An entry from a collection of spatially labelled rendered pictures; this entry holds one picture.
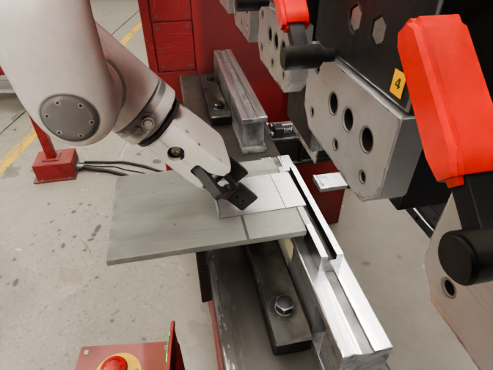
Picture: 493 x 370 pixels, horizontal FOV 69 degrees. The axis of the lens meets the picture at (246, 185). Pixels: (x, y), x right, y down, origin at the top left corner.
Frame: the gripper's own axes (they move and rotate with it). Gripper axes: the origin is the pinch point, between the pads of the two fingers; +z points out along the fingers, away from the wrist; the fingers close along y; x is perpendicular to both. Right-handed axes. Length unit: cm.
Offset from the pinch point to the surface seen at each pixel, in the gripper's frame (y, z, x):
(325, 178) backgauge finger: 0.9, 10.8, -9.6
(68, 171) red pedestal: 157, 23, 122
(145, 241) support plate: -6.4, -7.1, 11.9
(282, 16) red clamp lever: -12.5, -18.5, -17.9
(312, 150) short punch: -5.0, -0.1, -11.9
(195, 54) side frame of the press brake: 85, 7, 4
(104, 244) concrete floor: 95, 44, 106
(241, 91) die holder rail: 45.8, 10.8, -3.6
